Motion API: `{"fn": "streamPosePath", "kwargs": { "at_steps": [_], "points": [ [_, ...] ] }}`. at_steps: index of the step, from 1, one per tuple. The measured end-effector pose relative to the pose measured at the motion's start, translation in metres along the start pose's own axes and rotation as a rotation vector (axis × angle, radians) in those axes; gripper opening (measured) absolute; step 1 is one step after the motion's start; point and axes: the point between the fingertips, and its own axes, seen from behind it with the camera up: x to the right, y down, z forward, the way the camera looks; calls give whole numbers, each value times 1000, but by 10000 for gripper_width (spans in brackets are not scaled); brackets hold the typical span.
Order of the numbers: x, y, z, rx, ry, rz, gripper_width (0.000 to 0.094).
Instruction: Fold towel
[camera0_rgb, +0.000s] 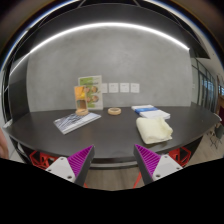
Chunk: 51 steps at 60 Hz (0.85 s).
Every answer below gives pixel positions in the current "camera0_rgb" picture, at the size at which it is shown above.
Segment green menu sign stand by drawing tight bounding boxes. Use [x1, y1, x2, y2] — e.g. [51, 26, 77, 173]
[77, 75, 104, 111]

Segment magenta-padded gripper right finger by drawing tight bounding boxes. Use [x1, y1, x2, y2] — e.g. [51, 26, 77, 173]
[133, 143, 184, 186]

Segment white ceiling light strip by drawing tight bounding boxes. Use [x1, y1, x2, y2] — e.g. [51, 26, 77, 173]
[9, 22, 191, 77]

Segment red wire frame chair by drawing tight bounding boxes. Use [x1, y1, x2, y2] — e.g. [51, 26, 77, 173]
[168, 146, 193, 168]
[29, 150, 60, 170]

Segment cream towel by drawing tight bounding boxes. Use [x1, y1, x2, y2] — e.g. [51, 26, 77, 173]
[135, 116, 174, 145]

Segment beige tape roll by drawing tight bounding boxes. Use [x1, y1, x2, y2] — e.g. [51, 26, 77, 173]
[107, 106, 122, 116]

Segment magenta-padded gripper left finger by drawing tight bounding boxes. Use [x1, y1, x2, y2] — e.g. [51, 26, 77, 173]
[45, 144, 96, 188]

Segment white booklet stack blue band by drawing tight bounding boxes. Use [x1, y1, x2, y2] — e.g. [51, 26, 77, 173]
[130, 104, 171, 120]

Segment person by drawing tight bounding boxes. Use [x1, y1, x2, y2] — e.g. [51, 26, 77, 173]
[0, 128, 10, 160]

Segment black framed glass window wall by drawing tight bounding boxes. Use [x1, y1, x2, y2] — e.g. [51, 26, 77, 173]
[191, 56, 224, 115]

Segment grey blue magazine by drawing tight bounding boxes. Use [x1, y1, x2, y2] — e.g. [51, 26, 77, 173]
[53, 111, 102, 135]

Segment orange sign on wooden base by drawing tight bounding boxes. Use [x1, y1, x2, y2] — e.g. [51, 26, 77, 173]
[73, 85, 90, 117]

